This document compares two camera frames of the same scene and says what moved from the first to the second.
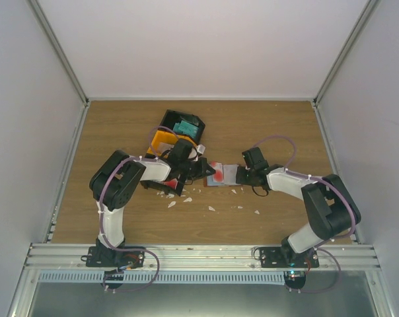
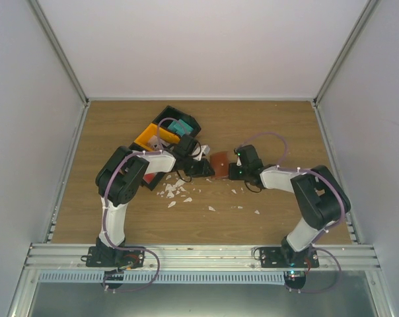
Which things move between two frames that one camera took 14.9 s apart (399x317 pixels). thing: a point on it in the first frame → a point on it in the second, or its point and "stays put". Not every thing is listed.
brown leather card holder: (225, 175) → (219, 162)
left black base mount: (102, 257) stays put
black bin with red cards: (171, 185) → (156, 176)
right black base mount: (281, 257) stays put
